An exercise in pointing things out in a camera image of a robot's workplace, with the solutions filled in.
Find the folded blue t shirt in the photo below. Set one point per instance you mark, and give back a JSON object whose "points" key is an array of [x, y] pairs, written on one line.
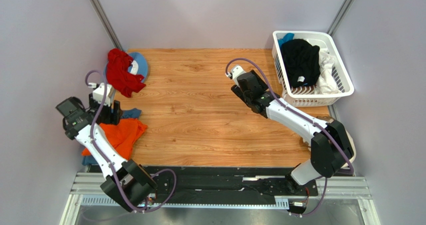
{"points": [[127, 114]]}

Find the teal blue garment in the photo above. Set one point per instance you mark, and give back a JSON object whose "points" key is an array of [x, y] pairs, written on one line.
{"points": [[288, 37]]}

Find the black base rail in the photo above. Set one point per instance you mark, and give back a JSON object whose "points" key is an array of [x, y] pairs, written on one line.
{"points": [[222, 186]]}

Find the orange t shirt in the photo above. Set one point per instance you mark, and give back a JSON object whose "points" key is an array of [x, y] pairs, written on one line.
{"points": [[124, 135]]}

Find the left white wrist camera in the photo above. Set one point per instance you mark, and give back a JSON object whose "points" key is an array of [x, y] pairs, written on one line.
{"points": [[101, 90]]}

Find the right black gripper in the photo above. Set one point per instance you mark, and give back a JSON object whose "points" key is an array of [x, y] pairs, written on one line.
{"points": [[240, 93]]}

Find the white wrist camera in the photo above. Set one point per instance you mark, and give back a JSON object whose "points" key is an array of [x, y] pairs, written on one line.
{"points": [[234, 73], [101, 90]]}

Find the red t shirt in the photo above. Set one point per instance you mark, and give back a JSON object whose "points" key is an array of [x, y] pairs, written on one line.
{"points": [[119, 77]]}

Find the light blue cap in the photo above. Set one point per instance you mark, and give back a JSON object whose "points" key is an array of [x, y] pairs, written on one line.
{"points": [[138, 67]]}

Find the beige bear cap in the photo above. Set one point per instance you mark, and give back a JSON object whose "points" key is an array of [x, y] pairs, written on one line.
{"points": [[330, 119]]}

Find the white laundry basket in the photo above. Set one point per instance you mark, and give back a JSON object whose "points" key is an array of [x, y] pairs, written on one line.
{"points": [[304, 96]]}

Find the white t shirt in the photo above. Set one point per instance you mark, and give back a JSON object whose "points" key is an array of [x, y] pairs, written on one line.
{"points": [[326, 83]]}

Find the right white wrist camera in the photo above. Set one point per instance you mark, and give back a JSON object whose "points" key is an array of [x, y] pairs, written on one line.
{"points": [[234, 73]]}

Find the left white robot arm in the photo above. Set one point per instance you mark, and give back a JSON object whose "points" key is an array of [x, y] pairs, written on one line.
{"points": [[126, 182]]}

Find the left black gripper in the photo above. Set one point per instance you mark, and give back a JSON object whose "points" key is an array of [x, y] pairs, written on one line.
{"points": [[115, 117]]}

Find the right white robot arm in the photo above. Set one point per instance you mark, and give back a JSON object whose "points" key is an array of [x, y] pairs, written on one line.
{"points": [[331, 148]]}

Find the black t shirt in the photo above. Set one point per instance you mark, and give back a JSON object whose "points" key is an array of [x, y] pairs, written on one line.
{"points": [[301, 62]]}

